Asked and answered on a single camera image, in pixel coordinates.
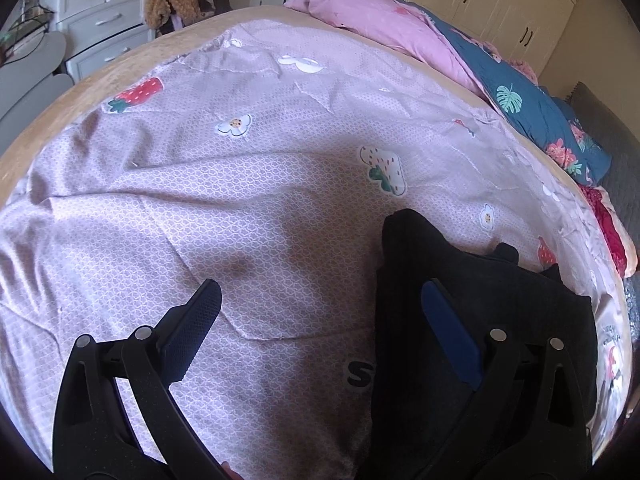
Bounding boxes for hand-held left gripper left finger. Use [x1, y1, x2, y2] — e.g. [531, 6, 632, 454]
[52, 280, 237, 480]

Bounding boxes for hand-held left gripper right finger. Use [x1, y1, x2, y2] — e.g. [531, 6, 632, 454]
[414, 279, 592, 480]

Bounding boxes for black pants with orange cuff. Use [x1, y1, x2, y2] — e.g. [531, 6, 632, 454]
[345, 207, 599, 480]

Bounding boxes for purple strawberry print blanket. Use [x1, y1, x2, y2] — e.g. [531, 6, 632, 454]
[0, 10, 627, 480]

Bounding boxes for red floral cloth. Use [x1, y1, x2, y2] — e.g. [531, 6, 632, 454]
[579, 185, 640, 279]

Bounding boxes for blue floral quilt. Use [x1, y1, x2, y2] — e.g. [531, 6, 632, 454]
[395, 0, 614, 187]

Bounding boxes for grey quilted headboard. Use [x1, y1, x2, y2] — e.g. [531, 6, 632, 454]
[564, 82, 640, 273]

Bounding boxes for beige bed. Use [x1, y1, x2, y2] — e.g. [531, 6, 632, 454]
[0, 4, 593, 196]

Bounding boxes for grey curved dresser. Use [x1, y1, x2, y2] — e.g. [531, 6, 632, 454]
[0, 30, 74, 137]

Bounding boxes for pink duvet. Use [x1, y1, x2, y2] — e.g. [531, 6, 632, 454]
[282, 0, 495, 102]

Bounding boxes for white plastic drawer cabinet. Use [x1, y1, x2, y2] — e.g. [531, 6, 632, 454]
[37, 0, 157, 84]

